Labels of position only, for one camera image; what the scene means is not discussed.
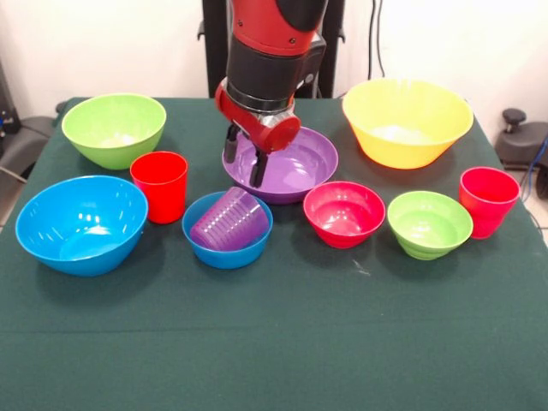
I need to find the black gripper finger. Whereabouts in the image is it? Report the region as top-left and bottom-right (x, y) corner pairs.
(224, 123), (241, 165)
(249, 147), (269, 189)

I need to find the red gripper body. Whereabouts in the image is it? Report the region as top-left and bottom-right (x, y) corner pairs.
(214, 78), (302, 153)

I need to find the purple bowl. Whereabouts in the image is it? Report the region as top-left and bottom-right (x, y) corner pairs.
(221, 126), (339, 206)

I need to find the purple cup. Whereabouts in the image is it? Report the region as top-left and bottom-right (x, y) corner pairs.
(189, 186), (270, 252)

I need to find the small blue bowl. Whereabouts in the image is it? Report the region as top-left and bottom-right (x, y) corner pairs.
(182, 191), (274, 270)

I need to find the small pink bowl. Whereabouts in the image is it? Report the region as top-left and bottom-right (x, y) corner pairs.
(302, 181), (387, 249)

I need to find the red cup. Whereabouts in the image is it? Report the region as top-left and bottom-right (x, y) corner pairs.
(458, 166), (521, 241)
(129, 151), (189, 224)

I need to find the large green bowl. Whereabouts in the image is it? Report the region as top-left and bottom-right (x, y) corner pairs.
(61, 92), (168, 171)

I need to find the large yellow bowl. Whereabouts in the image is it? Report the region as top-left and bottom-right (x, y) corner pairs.
(342, 78), (474, 170)

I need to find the dark green tablecloth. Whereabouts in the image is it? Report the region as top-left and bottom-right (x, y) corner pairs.
(0, 97), (548, 411)

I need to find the large blue bowl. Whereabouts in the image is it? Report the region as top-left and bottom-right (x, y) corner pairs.
(15, 175), (149, 277)

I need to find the small green bowl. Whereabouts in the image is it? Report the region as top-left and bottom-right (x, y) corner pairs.
(386, 190), (474, 261)

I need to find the grey stand base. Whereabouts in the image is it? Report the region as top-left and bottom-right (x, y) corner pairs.
(496, 122), (548, 172)
(0, 115), (57, 181)

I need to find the black equipment box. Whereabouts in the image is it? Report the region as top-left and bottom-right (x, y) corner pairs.
(0, 59), (21, 139)

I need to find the black knob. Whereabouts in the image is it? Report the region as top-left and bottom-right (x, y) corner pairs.
(502, 108), (527, 134)

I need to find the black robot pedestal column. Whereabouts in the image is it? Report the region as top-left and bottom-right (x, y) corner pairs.
(197, 0), (346, 99)

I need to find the black wall cable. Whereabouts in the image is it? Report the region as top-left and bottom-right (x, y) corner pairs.
(367, 0), (386, 80)

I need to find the blue cable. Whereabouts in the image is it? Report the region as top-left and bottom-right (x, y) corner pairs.
(524, 135), (548, 198)

